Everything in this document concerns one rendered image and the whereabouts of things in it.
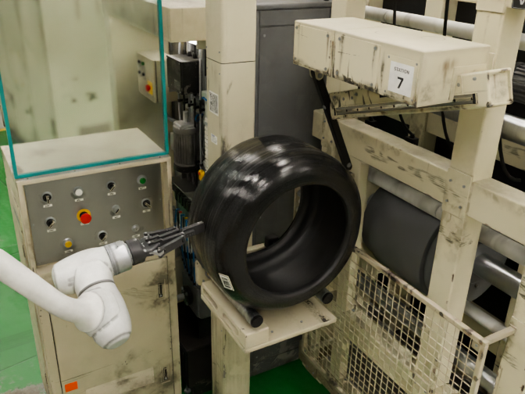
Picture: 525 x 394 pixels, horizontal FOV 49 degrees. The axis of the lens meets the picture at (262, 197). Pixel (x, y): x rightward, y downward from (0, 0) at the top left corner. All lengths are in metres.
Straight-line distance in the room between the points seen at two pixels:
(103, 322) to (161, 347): 1.09
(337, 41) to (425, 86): 0.36
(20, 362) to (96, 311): 1.82
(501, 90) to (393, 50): 0.30
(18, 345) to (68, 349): 1.00
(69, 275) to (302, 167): 0.72
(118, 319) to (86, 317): 0.08
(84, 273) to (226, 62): 0.80
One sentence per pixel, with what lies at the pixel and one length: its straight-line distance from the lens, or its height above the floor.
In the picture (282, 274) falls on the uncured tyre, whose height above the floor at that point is 0.92.
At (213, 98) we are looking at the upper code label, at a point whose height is 1.52.
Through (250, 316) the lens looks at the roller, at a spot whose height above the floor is 0.91.
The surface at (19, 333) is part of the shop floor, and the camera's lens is 3.51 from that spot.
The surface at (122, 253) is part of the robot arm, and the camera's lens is 1.64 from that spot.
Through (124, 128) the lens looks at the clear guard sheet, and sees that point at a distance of 2.12.
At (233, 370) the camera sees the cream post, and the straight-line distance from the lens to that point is 2.51.
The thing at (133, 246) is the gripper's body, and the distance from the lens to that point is 1.65.
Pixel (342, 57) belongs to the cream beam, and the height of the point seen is 1.71.
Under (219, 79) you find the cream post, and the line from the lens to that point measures 1.93.
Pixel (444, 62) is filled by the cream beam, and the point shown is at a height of 1.75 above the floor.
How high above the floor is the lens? 2.04
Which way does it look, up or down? 25 degrees down
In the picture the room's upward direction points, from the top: 1 degrees clockwise
